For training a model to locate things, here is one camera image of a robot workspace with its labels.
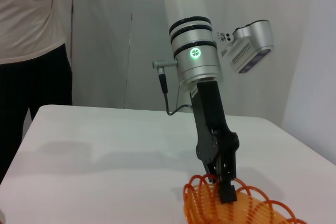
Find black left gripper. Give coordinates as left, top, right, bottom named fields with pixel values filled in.
left=190, top=79, right=240, bottom=205

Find orange woven wire basket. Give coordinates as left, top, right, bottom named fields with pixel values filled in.
left=182, top=174, right=308, bottom=224

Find person's black trousers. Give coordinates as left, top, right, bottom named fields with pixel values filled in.
left=0, top=42, right=74, bottom=183

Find person's white shirt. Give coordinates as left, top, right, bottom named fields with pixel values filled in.
left=0, top=0, right=67, bottom=65

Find grey cable with metal plug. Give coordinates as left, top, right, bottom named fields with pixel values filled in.
left=152, top=59, right=195, bottom=116

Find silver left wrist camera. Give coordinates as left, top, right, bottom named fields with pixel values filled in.
left=217, top=19, right=275, bottom=74

